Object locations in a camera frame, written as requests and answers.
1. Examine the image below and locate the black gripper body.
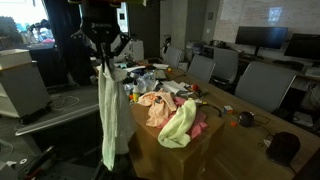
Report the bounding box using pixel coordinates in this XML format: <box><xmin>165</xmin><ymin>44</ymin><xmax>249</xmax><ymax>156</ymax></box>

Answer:
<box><xmin>79</xmin><ymin>0</ymin><xmax>121</xmax><ymax>43</ymax></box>

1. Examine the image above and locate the white towel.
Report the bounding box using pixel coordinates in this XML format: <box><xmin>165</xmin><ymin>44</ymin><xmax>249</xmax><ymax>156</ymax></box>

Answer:
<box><xmin>97</xmin><ymin>61</ymin><xmax>138</xmax><ymax>172</ymax></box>

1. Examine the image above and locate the light green towel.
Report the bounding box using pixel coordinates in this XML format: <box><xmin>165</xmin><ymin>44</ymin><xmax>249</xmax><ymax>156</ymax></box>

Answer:
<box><xmin>157</xmin><ymin>99</ymin><xmax>198</xmax><ymax>149</ymax></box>

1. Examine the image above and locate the peach shirt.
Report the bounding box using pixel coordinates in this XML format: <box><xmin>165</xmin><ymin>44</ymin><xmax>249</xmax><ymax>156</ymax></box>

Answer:
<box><xmin>137</xmin><ymin>89</ymin><xmax>178</xmax><ymax>128</ymax></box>

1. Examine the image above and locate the pink shirt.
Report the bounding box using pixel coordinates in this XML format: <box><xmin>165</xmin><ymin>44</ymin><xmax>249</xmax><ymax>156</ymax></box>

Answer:
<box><xmin>156</xmin><ymin>96</ymin><xmax>209</xmax><ymax>140</ymax></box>

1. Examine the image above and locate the clear plastic bag pile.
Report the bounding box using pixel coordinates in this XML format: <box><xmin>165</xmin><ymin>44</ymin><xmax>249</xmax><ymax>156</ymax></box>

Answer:
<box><xmin>123</xmin><ymin>71</ymin><xmax>158</xmax><ymax>98</ymax></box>

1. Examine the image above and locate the white yellow spray bottle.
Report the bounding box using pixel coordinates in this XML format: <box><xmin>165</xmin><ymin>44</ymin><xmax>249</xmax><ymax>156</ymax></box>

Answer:
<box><xmin>132</xmin><ymin>79</ymin><xmax>141</xmax><ymax>103</ymax></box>

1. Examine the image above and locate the white paper stack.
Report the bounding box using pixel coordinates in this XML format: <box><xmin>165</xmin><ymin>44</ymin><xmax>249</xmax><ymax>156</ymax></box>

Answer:
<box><xmin>161</xmin><ymin>79</ymin><xmax>189</xmax><ymax>96</ymax></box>

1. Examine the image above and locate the large brown cardboard box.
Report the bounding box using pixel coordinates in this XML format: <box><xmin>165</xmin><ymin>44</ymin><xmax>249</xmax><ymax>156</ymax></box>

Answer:
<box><xmin>128</xmin><ymin>99</ymin><xmax>226</xmax><ymax>180</ymax></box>

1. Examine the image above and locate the rubik's cube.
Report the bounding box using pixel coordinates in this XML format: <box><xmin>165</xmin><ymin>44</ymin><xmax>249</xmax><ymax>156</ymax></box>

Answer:
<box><xmin>222</xmin><ymin>105</ymin><xmax>234</xmax><ymax>116</ymax></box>

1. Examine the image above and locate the black robot stand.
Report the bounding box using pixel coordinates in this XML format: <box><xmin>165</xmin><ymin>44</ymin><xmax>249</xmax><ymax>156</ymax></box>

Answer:
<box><xmin>0</xmin><ymin>144</ymin><xmax>58</xmax><ymax>180</ymax></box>

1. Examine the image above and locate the black computer monitor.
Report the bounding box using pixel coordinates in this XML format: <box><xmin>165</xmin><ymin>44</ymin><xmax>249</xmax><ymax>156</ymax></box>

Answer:
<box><xmin>234</xmin><ymin>25</ymin><xmax>289</xmax><ymax>58</ymax></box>
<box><xmin>284</xmin><ymin>32</ymin><xmax>320</xmax><ymax>62</ymax></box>

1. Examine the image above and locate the black round speaker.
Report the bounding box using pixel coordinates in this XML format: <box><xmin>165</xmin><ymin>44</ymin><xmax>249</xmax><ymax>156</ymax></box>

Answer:
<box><xmin>238</xmin><ymin>111</ymin><xmax>256</xmax><ymax>128</ymax></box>

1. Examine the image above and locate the black keyboard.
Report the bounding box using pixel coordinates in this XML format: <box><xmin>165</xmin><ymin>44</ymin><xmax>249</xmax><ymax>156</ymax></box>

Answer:
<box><xmin>273</xmin><ymin>59</ymin><xmax>305</xmax><ymax>70</ymax></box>

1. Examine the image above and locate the black cylinder speaker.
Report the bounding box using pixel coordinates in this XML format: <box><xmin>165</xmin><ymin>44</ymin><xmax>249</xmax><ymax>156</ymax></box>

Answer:
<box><xmin>265</xmin><ymin>131</ymin><xmax>301</xmax><ymax>167</ymax></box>

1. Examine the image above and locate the white floor cable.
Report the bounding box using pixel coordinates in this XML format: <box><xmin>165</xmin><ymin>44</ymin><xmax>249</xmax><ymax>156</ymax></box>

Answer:
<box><xmin>49</xmin><ymin>95</ymin><xmax>80</xmax><ymax>112</ymax></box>

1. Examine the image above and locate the black cable loop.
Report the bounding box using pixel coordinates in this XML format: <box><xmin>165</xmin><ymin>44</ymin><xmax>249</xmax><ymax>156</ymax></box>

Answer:
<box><xmin>199</xmin><ymin>103</ymin><xmax>223</xmax><ymax>118</ymax></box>

